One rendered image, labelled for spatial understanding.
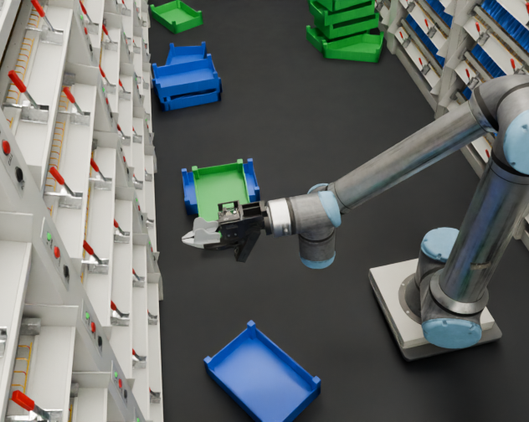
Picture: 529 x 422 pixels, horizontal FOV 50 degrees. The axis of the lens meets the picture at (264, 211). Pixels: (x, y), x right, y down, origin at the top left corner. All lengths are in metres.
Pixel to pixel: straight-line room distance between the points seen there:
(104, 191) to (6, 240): 0.65
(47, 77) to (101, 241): 0.39
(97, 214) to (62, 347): 0.51
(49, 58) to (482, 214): 0.94
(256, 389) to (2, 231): 1.17
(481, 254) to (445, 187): 1.05
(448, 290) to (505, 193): 0.35
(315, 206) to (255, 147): 1.28
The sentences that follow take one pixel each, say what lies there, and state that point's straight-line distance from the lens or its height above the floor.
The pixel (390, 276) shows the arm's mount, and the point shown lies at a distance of 1.92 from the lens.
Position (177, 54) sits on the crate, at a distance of 3.34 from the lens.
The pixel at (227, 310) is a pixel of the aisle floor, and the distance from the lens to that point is 1.96.
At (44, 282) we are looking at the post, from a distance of 0.85.
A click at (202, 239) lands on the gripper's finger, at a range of 1.34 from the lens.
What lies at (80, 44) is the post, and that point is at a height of 0.98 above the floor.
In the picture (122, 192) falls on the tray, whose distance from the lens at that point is 1.65.
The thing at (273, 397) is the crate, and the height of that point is 0.00.
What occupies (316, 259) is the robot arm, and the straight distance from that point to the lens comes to 1.42.
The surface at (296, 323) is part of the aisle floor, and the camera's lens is 1.91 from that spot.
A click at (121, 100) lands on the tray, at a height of 0.50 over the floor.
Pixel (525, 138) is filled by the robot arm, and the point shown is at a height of 0.92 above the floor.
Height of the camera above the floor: 1.58
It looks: 45 degrees down
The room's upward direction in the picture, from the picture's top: 5 degrees counter-clockwise
